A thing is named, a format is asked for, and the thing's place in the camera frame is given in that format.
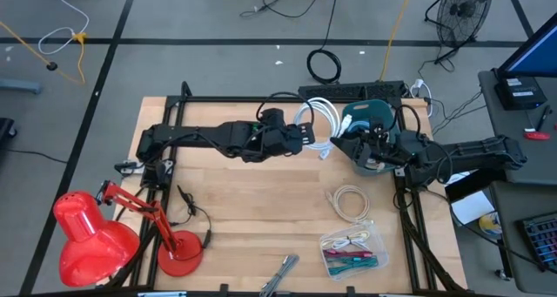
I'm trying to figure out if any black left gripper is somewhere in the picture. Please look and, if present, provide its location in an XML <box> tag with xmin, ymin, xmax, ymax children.
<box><xmin>243</xmin><ymin>108</ymin><xmax>316</xmax><ymax>162</ymax></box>

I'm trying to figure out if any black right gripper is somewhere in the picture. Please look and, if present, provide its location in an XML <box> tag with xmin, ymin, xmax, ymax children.
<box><xmin>329</xmin><ymin>118</ymin><xmax>419</xmax><ymax>170</ymax></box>

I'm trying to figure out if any white cable coil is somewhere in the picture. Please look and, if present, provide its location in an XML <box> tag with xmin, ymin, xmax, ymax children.
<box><xmin>293</xmin><ymin>96</ymin><xmax>354</xmax><ymax>161</ymax></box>

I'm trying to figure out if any cream USB cable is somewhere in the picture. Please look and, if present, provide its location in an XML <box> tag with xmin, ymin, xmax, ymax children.
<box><xmin>320</xmin><ymin>230</ymin><xmax>371</xmax><ymax>251</ymax></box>

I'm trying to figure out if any maroon braided USB cable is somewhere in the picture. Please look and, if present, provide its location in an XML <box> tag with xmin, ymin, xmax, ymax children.
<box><xmin>322</xmin><ymin>248</ymin><xmax>374</xmax><ymax>260</ymax></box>

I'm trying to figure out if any teal braided USB cable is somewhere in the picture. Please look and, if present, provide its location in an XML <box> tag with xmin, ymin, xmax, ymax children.
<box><xmin>328</xmin><ymin>255</ymin><xmax>379</xmax><ymax>267</ymax></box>
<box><xmin>325</xmin><ymin>260</ymin><xmax>379</xmax><ymax>277</ymax></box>

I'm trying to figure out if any teal plastic bin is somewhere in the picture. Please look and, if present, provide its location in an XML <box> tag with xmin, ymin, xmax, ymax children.
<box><xmin>341</xmin><ymin>98</ymin><xmax>404</xmax><ymax>178</ymax></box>

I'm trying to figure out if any black perforated power strip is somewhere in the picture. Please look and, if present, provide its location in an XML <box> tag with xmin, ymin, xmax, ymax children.
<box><xmin>298</xmin><ymin>80</ymin><xmax>408</xmax><ymax>99</ymax></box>

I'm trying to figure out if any clear plastic container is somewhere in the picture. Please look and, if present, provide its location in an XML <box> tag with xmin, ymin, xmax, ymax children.
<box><xmin>318</xmin><ymin>220</ymin><xmax>390</xmax><ymax>283</ymax></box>

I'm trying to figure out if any white paper sheet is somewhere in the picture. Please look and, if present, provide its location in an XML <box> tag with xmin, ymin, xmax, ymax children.
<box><xmin>450</xmin><ymin>190</ymin><xmax>496</xmax><ymax>226</ymax></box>

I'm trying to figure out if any yellow and blue disc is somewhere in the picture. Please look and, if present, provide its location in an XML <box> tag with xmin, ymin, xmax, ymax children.
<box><xmin>478</xmin><ymin>212</ymin><xmax>504</xmax><ymax>240</ymax></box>

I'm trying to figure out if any grey desk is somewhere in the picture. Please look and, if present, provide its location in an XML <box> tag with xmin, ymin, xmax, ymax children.
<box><xmin>489</xmin><ymin>181</ymin><xmax>557</xmax><ymax>296</ymax></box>
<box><xmin>477</xmin><ymin>69</ymin><xmax>557</xmax><ymax>186</ymax></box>

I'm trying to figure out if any black mini computer box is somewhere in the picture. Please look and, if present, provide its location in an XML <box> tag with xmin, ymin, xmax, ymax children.
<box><xmin>493</xmin><ymin>72</ymin><xmax>548</xmax><ymax>111</ymax></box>

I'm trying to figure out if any black floor fan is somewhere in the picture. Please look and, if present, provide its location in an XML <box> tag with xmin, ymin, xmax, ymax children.
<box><xmin>424</xmin><ymin>0</ymin><xmax>495</xmax><ymax>66</ymax></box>

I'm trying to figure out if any red desk object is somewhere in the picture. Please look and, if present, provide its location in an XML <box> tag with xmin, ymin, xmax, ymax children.
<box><xmin>524</xmin><ymin>130</ymin><xmax>552</xmax><ymax>142</ymax></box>

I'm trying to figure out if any dark pen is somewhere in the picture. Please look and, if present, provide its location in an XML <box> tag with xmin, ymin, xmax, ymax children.
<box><xmin>534</xmin><ymin>104</ymin><xmax>553</xmax><ymax>132</ymax></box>

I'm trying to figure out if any computer monitor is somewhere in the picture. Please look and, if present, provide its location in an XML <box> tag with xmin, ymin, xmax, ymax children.
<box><xmin>495</xmin><ymin>11</ymin><xmax>557</xmax><ymax>78</ymax></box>

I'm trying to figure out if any black keyboard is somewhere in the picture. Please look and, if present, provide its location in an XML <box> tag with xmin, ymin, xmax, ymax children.
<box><xmin>515</xmin><ymin>210</ymin><xmax>557</xmax><ymax>274</ymax></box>

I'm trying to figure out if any red desk lamp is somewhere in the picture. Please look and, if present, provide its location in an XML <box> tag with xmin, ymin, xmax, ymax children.
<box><xmin>52</xmin><ymin>179</ymin><xmax>205</xmax><ymax>288</ymax></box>

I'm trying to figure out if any grey furniture foot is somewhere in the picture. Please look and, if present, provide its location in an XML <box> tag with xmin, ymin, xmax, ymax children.
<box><xmin>0</xmin><ymin>78</ymin><xmax>43</xmax><ymax>96</ymax></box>

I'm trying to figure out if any black furniture base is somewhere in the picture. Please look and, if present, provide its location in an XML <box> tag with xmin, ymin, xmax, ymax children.
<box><xmin>0</xmin><ymin>117</ymin><xmax>18</xmax><ymax>142</ymax></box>

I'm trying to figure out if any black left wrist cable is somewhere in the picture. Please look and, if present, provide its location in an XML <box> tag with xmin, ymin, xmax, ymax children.
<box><xmin>255</xmin><ymin>91</ymin><xmax>315</xmax><ymax>128</ymax></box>

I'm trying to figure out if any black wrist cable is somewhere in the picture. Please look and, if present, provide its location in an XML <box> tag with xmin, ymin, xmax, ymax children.
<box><xmin>255</xmin><ymin>91</ymin><xmax>315</xmax><ymax>128</ymax></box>
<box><xmin>393</xmin><ymin>104</ymin><xmax>422</xmax><ymax>137</ymax></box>

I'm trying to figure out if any black coiled hanging cable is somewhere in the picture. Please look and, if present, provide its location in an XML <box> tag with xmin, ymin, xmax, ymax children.
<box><xmin>305</xmin><ymin>0</ymin><xmax>344</xmax><ymax>85</ymax></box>

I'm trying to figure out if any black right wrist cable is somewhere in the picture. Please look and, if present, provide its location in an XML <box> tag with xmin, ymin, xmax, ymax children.
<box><xmin>393</xmin><ymin>104</ymin><xmax>422</xmax><ymax>137</ymax></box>

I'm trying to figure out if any white charger with cable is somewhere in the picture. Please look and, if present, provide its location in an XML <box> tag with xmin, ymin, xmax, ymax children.
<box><xmin>408</xmin><ymin>78</ymin><xmax>435</xmax><ymax>118</ymax></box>

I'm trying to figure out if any black floor cable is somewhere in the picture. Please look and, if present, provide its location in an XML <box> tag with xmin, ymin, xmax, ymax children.
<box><xmin>239</xmin><ymin>0</ymin><xmax>327</xmax><ymax>19</ymax></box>

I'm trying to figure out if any yellow extension cord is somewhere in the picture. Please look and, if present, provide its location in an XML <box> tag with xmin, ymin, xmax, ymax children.
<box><xmin>379</xmin><ymin>0</ymin><xmax>415</xmax><ymax>82</ymax></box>

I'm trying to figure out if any black metal table frame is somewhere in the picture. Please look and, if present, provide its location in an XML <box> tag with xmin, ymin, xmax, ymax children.
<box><xmin>104</xmin><ymin>80</ymin><xmax>469</xmax><ymax>297</ymax></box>

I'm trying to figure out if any black lamp cord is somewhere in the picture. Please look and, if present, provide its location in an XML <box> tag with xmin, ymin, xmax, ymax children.
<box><xmin>167</xmin><ymin>184</ymin><xmax>214</xmax><ymax>251</ymax></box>

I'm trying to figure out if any black white braided USB cable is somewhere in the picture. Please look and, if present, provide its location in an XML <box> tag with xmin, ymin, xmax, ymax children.
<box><xmin>259</xmin><ymin>253</ymin><xmax>300</xmax><ymax>297</ymax></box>

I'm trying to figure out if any yellow floor cord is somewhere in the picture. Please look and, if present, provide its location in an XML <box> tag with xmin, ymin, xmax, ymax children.
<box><xmin>0</xmin><ymin>20</ymin><xmax>88</xmax><ymax>84</ymax></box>

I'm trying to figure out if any white floor cable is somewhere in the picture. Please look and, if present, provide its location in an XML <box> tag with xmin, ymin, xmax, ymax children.
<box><xmin>37</xmin><ymin>0</ymin><xmax>91</xmax><ymax>57</ymax></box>

